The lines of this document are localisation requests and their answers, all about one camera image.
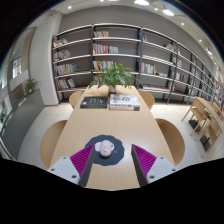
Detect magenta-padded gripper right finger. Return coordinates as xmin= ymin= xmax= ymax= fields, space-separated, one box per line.
xmin=130 ymin=143 xmax=178 ymax=188

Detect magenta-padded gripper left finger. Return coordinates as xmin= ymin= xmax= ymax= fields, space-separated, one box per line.
xmin=47 ymin=144 xmax=97 ymax=187

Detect pink computer mouse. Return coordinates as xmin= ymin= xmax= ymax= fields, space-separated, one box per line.
xmin=99 ymin=139 xmax=115 ymax=158

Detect dark cloud-shaped face mouse pad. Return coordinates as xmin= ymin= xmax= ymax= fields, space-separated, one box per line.
xmin=84 ymin=134 xmax=126 ymax=167

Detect round-backed tan wooden chair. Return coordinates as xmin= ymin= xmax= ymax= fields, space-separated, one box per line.
xmin=155 ymin=118 xmax=186 ymax=167
xmin=39 ymin=119 xmax=68 ymax=169
xmin=68 ymin=90 xmax=85 ymax=110
xmin=137 ymin=89 xmax=156 ymax=111

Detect slatted wooden chairs group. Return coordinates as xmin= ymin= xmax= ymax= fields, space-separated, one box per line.
xmin=180 ymin=95 xmax=224 ymax=158

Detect white book with red print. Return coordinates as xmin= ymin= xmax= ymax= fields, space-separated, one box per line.
xmin=109 ymin=105 xmax=141 ymax=112

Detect black book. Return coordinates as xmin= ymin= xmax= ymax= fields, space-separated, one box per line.
xmin=79 ymin=96 xmax=109 ymax=109

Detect white illustrated-cover book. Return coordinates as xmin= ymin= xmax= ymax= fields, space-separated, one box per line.
xmin=109 ymin=93 xmax=141 ymax=109

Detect small green potted plant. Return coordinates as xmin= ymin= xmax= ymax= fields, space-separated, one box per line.
xmin=23 ymin=78 xmax=39 ymax=96

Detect green potted plant, white pot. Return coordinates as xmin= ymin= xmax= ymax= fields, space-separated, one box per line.
xmin=88 ymin=63 xmax=141 ymax=94

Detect grey bookshelf unit with books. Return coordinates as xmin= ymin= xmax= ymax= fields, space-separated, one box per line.
xmin=51 ymin=22 xmax=224 ymax=108

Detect round ceiling lights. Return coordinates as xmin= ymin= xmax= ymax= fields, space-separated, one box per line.
xmin=66 ymin=0 xmax=214 ymax=57

